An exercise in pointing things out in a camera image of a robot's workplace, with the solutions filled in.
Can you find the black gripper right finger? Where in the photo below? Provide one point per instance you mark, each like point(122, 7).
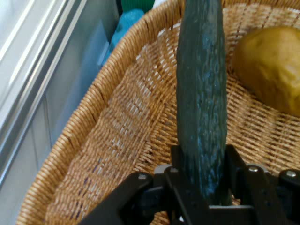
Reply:
point(264, 194)

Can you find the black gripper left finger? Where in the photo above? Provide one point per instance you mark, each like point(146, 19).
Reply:
point(140, 201)

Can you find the long dark green cucumber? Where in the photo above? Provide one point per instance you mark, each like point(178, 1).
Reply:
point(201, 93)

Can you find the yellow bell pepper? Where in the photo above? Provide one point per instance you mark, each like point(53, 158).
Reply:
point(269, 68)

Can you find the teal cloth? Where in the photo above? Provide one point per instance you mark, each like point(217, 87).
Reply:
point(124, 25)

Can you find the green foam block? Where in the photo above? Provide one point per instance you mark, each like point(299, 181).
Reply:
point(136, 5)

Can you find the aluminium wall rail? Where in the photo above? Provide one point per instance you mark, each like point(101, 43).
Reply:
point(30, 70)

